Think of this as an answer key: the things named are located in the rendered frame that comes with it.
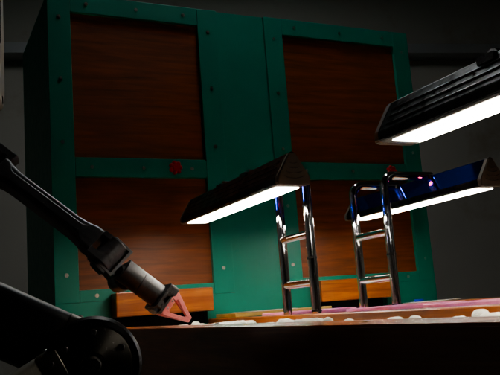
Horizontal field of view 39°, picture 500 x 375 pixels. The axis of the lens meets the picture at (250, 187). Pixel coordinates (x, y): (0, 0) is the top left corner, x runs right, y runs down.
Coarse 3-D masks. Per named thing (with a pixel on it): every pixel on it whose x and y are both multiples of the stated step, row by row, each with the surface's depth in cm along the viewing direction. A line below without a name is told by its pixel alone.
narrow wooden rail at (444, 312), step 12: (324, 312) 164; (336, 312) 152; (348, 312) 148; (360, 312) 144; (372, 312) 140; (384, 312) 136; (396, 312) 133; (408, 312) 129; (420, 312) 126; (432, 312) 124; (444, 312) 121; (456, 312) 118; (468, 312) 116
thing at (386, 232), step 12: (384, 180) 188; (420, 180) 194; (384, 192) 187; (384, 204) 186; (384, 216) 186; (360, 228) 200; (384, 228) 186; (360, 240) 198; (360, 252) 198; (360, 264) 197; (396, 264) 183; (360, 276) 197; (372, 276) 192; (384, 276) 186; (396, 276) 183; (360, 288) 196; (396, 288) 183; (360, 300) 196; (396, 300) 182
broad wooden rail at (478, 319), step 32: (352, 320) 87; (384, 320) 78; (416, 320) 70; (448, 320) 64; (480, 320) 59; (160, 352) 127; (192, 352) 112; (224, 352) 101; (256, 352) 91; (288, 352) 83; (320, 352) 77; (352, 352) 71; (384, 352) 66; (416, 352) 62; (448, 352) 58; (480, 352) 55
